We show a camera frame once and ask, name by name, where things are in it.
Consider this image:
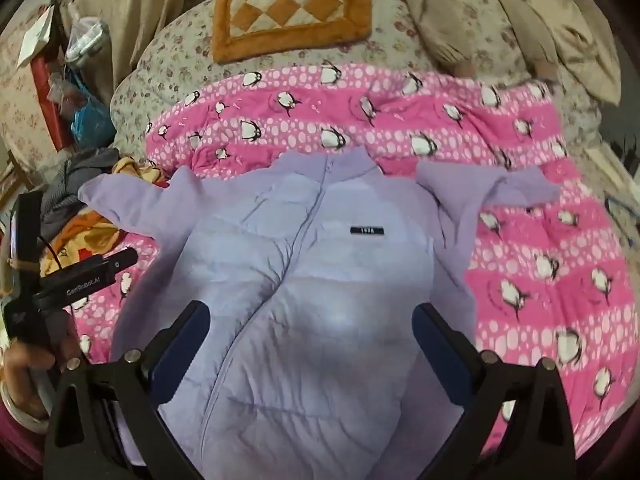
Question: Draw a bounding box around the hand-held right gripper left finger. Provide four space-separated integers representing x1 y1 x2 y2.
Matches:
44 301 211 480

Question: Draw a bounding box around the beige blanket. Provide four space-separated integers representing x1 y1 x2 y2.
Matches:
490 0 623 106

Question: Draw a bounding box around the grey striped cloth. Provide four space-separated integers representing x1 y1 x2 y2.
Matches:
40 147 121 226

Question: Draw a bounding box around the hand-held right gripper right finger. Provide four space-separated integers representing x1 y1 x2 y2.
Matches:
411 302 577 480

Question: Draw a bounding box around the black cable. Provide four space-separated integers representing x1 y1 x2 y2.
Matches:
37 232 66 272

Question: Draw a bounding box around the orange yellow printed cloth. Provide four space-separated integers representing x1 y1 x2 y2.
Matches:
40 156 171 276

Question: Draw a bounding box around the lilac puffer jacket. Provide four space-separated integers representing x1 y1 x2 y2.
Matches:
77 147 561 480

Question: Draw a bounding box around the orange checkered cushion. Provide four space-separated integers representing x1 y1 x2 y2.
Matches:
212 0 373 64

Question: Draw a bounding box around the silver bangle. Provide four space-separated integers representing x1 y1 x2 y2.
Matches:
0 390 51 433

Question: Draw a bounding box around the white paper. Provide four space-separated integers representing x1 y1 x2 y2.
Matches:
17 5 56 68

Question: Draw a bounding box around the beige floral garment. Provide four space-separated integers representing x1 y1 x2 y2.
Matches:
390 0 561 83

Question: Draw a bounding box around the pink penguin print blanket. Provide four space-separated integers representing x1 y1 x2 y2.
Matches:
70 58 636 461

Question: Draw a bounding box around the floral bed quilt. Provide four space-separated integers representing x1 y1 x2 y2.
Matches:
110 0 640 281

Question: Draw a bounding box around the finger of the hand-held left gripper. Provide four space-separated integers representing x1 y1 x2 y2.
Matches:
94 248 139 287

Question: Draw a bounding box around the clear plastic bag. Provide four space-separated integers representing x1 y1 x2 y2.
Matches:
62 2 111 61

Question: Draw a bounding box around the beige cloth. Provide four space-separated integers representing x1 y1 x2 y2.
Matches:
52 0 216 106

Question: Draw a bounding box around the person's left hand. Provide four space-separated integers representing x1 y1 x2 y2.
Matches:
0 332 72 418

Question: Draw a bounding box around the person's left forearm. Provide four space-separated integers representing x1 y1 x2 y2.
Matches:
0 410 51 473

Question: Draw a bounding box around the blue plastic bag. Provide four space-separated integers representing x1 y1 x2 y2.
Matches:
65 67 118 146

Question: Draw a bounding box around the red wooden furniture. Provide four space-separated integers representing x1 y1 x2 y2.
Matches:
30 55 71 151

